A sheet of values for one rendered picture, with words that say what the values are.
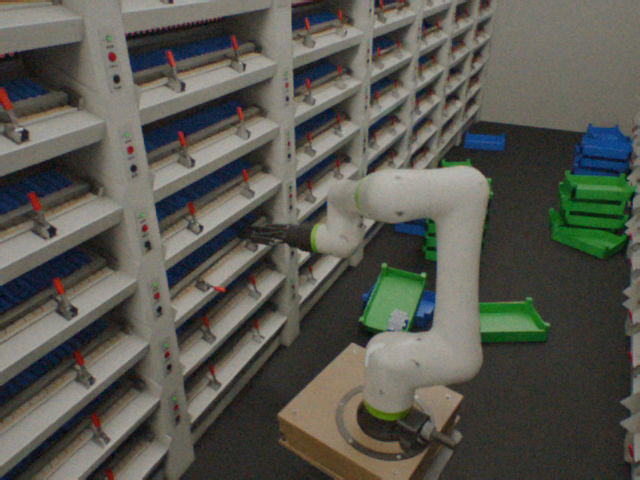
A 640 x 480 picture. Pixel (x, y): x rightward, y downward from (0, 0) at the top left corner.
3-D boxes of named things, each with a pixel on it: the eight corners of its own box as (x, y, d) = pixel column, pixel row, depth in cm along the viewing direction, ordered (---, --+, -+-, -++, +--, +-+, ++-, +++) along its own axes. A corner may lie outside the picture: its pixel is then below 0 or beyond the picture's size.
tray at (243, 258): (281, 239, 200) (288, 220, 194) (171, 333, 152) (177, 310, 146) (236, 212, 203) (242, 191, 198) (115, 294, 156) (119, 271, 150)
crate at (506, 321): (527, 311, 245) (530, 297, 241) (546, 341, 227) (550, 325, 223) (460, 313, 243) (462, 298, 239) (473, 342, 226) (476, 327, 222)
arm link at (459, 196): (491, 389, 132) (503, 167, 119) (428, 397, 129) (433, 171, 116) (466, 365, 144) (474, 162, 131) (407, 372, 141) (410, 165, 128)
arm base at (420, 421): (464, 439, 136) (468, 422, 133) (436, 479, 126) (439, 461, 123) (376, 389, 150) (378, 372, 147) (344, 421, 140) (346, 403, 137)
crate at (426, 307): (439, 304, 249) (441, 289, 245) (426, 328, 233) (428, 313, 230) (378, 288, 261) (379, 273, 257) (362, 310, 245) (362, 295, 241)
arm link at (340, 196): (352, 219, 133) (395, 221, 135) (355, 172, 132) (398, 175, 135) (321, 215, 168) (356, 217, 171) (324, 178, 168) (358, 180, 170)
